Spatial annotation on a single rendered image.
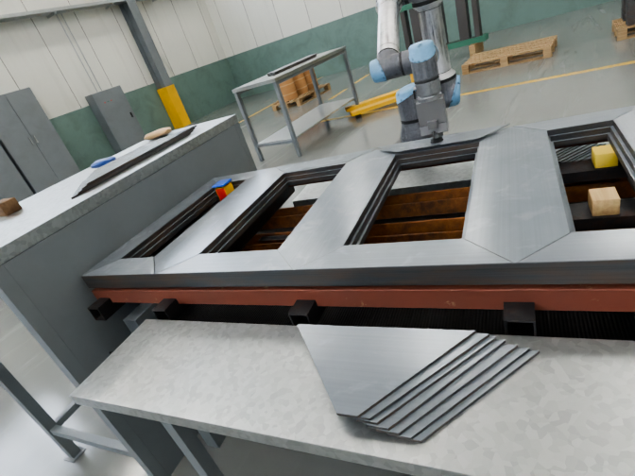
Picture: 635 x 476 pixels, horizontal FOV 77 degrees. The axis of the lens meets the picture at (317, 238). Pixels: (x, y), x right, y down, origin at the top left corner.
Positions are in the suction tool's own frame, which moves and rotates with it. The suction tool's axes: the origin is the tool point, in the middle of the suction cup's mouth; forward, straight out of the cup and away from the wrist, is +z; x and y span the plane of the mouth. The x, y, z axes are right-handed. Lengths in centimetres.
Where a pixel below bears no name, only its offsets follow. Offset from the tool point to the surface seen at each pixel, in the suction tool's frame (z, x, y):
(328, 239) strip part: 0, -56, -23
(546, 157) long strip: -0.3, -26.6, 27.9
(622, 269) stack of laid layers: 2, -72, 32
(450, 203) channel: 14.9, -14.7, 2.4
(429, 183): 18.0, 10.3, -6.2
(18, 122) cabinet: -57, 430, -792
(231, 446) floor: 86, -60, -90
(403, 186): 18.0, 11.5, -16.4
